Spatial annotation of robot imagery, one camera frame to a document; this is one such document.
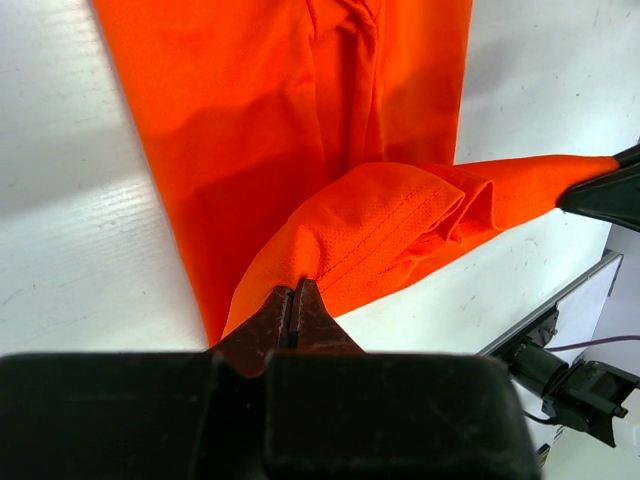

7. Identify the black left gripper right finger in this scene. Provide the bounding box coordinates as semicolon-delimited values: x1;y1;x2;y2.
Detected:
288;279;364;353

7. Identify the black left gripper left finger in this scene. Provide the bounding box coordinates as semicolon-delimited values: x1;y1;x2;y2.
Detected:
211;286;295;376

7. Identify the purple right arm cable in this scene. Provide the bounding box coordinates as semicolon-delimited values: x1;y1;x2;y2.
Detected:
547;334;640;354

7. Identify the orange t shirt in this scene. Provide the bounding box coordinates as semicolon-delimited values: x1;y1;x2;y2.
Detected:
94;1;617;343

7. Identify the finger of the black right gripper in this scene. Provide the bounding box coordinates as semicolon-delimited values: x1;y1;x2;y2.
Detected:
557;145;640;230

